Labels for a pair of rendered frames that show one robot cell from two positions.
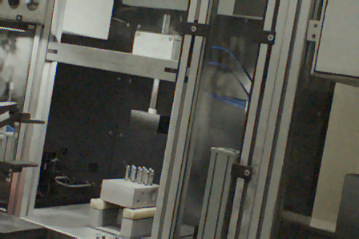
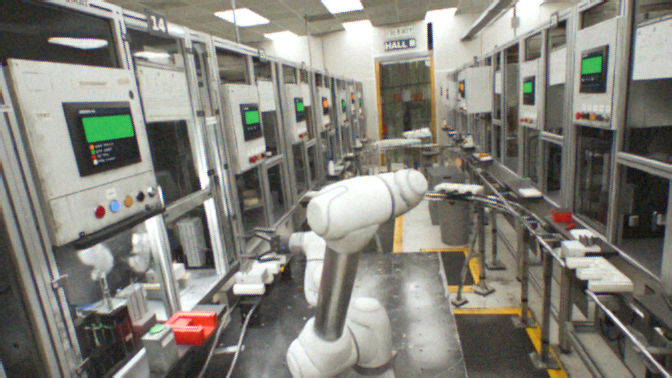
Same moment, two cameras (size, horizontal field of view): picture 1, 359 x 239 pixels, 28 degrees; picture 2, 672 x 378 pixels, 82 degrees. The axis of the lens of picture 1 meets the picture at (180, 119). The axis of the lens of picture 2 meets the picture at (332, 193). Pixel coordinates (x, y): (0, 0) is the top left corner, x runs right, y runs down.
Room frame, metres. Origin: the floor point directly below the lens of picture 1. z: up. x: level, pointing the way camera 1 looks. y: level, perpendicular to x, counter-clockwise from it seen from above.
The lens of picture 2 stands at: (1.56, 1.85, 1.66)
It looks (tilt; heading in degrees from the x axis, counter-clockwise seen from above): 13 degrees down; 251
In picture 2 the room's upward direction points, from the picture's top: 6 degrees counter-clockwise
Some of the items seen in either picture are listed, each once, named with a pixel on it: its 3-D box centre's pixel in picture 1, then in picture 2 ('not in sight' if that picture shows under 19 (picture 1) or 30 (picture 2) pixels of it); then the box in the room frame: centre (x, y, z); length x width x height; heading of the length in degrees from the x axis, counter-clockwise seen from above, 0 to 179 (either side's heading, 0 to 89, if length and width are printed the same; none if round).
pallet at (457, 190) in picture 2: not in sight; (458, 191); (-0.48, -0.77, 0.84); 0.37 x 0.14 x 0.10; 117
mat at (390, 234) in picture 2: not in sight; (384, 203); (-1.23, -3.58, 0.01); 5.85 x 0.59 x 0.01; 59
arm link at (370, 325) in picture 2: not in sight; (366, 329); (1.07, 0.68, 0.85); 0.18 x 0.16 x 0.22; 11
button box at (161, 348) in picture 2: not in sight; (158, 347); (1.75, 0.63, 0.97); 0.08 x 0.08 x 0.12; 59
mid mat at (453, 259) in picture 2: not in sight; (450, 267); (-0.60, -1.07, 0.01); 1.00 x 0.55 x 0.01; 59
